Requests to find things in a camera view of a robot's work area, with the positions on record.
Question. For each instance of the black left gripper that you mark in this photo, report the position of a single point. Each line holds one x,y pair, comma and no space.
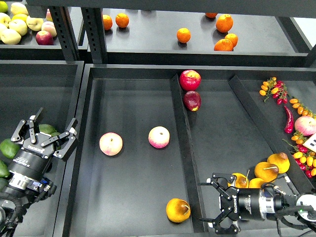
35,154

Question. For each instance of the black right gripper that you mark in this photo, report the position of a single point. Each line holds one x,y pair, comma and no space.
242,205

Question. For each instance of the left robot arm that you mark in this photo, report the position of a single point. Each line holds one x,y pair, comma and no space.
27,183

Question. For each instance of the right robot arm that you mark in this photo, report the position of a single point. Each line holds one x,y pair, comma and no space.
297,211

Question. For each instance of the yellow pear left pile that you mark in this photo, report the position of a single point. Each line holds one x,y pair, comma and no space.
240,182

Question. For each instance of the yellow pear pile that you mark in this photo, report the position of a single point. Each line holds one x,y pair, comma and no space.
240,182
256,183

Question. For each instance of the yellow pear middle pile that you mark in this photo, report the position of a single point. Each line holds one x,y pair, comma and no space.
256,183

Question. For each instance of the green avocado upper left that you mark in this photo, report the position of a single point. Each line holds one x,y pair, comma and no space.
8,148

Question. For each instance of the yellow pear with stem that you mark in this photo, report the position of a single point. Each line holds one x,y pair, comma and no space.
266,171

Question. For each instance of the green avocado at edge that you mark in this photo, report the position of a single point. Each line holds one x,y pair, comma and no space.
4,172

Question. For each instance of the green avocado lower edge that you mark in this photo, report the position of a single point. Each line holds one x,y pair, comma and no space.
3,183

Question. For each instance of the black left tray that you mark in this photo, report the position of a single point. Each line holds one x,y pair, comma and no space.
26,86

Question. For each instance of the black tray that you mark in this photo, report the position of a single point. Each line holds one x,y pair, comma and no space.
26,86
126,195

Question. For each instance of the pink apple left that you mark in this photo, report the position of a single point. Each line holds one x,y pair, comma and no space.
110,143

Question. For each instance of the pink apple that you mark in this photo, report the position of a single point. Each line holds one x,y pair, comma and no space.
159,137
110,143
305,125

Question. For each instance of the cherry tomato bunch lower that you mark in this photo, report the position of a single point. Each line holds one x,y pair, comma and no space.
304,157

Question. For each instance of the cherry tomato bunch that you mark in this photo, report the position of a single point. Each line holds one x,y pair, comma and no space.
304,157
276,89

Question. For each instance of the red chili pepper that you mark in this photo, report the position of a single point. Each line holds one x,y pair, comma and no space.
289,126

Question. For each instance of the white label card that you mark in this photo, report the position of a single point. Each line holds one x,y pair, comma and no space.
311,143

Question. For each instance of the black middle tray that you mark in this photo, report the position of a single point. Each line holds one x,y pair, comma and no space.
126,195

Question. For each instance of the red apple on shelf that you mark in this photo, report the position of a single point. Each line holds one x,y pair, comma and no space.
44,38

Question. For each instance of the pink apple far right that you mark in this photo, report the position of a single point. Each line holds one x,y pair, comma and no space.
305,125

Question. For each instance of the yellow apple front left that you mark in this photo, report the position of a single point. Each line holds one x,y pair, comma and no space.
10,37

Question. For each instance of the dark red apple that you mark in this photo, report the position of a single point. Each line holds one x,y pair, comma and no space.
192,101

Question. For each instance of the pale peach on shelf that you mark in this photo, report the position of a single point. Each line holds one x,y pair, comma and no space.
49,27

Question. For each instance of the yellow apple with stem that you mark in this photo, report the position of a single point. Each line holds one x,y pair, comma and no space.
34,24

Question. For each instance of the yellow apple middle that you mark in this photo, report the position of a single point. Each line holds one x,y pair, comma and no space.
19,26

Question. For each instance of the cherry tomato bunch upper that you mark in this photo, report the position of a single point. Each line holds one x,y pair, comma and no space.
276,89

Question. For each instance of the bright red apple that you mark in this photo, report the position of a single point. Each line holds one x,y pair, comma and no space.
189,80

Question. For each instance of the green lime corner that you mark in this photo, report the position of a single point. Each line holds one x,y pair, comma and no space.
3,7

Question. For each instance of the orange upper left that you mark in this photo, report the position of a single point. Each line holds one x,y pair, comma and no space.
122,20

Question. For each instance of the orange front right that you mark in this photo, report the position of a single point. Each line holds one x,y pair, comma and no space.
224,45

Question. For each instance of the orange behind front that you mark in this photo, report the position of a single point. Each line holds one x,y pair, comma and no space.
233,38

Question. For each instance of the orange centre shelf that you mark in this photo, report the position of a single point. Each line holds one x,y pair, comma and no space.
183,35

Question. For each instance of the orange cut by post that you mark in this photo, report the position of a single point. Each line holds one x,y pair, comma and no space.
107,22

